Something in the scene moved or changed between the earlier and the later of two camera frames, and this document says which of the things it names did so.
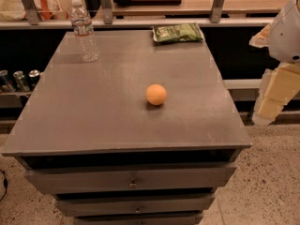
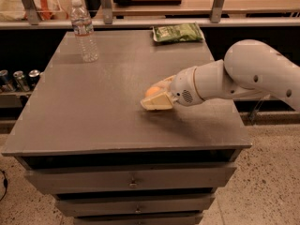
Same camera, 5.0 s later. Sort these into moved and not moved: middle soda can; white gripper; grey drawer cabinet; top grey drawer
Moved: white gripper
Not moved: top grey drawer; middle soda can; grey drawer cabinet
